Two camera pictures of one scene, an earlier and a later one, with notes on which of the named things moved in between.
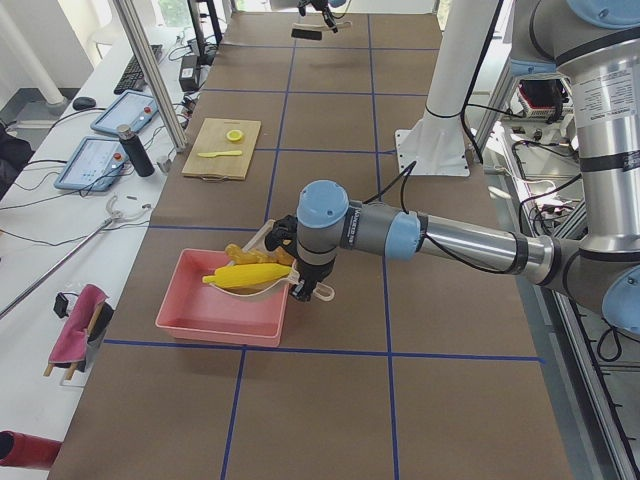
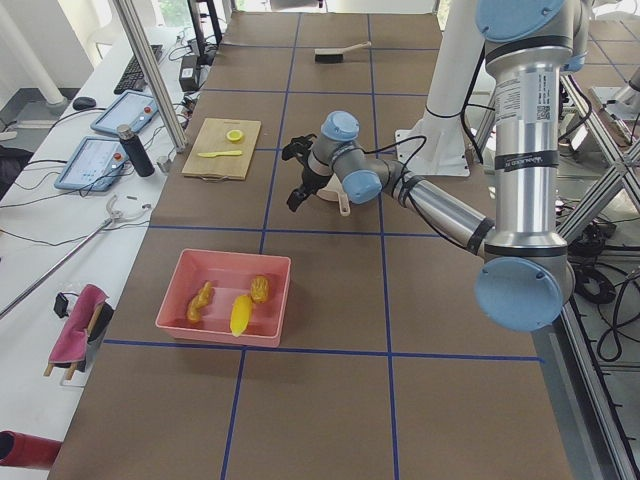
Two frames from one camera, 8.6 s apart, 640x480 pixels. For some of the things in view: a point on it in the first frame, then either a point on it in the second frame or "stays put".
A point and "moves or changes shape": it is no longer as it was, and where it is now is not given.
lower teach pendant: (129, 109) stays put
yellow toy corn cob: (245, 274) -> (240, 314)
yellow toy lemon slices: (234, 135) stays put
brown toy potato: (282, 256) -> (259, 288)
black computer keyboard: (133, 79) stays put
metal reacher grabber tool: (111, 216) stays put
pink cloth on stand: (88, 322) stays put
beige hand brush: (313, 32) -> (335, 55)
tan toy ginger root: (235, 253) -> (194, 310)
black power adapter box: (188, 74) stays put
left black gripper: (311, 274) -> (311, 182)
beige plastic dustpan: (320, 292) moves or changes shape
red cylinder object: (28, 451) stays put
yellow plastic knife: (215, 154) stays put
